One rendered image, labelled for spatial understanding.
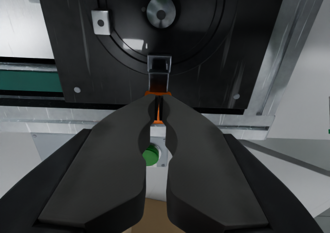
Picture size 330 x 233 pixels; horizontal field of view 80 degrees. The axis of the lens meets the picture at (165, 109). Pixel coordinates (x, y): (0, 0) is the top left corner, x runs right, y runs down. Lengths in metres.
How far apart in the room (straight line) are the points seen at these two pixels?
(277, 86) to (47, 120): 0.32
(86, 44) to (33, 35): 0.10
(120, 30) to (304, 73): 0.34
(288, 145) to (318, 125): 1.41
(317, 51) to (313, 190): 0.41
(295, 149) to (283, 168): 1.41
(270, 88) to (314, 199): 0.51
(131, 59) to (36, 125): 0.19
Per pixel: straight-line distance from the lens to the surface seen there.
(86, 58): 0.25
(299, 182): 0.66
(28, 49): 0.34
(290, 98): 0.46
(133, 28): 0.21
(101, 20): 0.20
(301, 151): 2.05
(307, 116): 0.50
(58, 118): 0.32
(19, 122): 0.35
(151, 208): 0.59
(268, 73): 0.28
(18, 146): 0.56
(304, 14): 0.28
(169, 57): 0.20
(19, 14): 0.33
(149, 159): 0.32
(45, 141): 0.36
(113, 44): 0.21
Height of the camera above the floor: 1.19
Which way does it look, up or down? 57 degrees down
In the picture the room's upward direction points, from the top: 179 degrees clockwise
